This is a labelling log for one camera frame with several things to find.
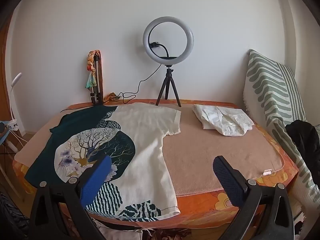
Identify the light blue chair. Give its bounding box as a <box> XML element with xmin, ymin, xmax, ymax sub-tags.
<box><xmin>0</xmin><ymin>121</ymin><xmax>10</xmax><ymax>145</ymax></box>

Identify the white power strip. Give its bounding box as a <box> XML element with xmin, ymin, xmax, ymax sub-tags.
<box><xmin>6</xmin><ymin>119</ymin><xmax>20</xmax><ymax>131</ymax></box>

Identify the folded white garment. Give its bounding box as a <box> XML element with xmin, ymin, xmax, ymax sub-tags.
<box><xmin>193</xmin><ymin>104</ymin><xmax>255</xmax><ymax>137</ymax></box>

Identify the beige blanket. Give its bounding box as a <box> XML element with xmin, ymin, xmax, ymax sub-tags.
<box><xmin>14</xmin><ymin>102</ymin><xmax>285</xmax><ymax>198</ymax></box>

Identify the white ring light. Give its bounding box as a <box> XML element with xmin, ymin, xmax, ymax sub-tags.
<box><xmin>143</xmin><ymin>16</ymin><xmax>194</xmax><ymax>67</ymax></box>

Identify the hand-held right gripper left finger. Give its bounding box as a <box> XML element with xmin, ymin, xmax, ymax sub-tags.
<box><xmin>29</xmin><ymin>155</ymin><xmax>112</xmax><ymax>240</ymax></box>

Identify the green and white striped cushion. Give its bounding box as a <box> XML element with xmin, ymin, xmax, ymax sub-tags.
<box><xmin>243</xmin><ymin>49</ymin><xmax>320</xmax><ymax>227</ymax></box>

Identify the black garment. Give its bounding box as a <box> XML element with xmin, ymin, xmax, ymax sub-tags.
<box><xmin>285</xmin><ymin>119</ymin><xmax>320</xmax><ymax>180</ymax></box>

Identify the white and teal printed T-shirt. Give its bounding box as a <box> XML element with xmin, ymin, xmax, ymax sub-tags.
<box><xmin>24</xmin><ymin>102</ymin><xmax>182</xmax><ymax>222</ymax></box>

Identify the wooden door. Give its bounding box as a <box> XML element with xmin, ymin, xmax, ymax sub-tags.
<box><xmin>0</xmin><ymin>12</ymin><xmax>13</xmax><ymax>122</ymax></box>

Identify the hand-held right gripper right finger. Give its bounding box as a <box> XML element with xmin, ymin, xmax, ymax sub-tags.
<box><xmin>213</xmin><ymin>155</ymin><xmax>293</xmax><ymax>240</ymax></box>

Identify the folded metal tripod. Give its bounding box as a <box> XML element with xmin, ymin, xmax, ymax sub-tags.
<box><xmin>90</xmin><ymin>55</ymin><xmax>103</xmax><ymax>105</ymax></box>

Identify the black cable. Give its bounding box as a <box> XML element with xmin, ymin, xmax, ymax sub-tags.
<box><xmin>60</xmin><ymin>64</ymin><xmax>162</xmax><ymax>113</ymax></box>

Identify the white desk lamp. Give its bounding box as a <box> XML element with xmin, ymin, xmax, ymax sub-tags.
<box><xmin>10</xmin><ymin>72</ymin><xmax>23</xmax><ymax>120</ymax></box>

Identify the orange floral tablecloth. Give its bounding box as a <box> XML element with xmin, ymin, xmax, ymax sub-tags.
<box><xmin>12</xmin><ymin>99</ymin><xmax>299</xmax><ymax>230</ymax></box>

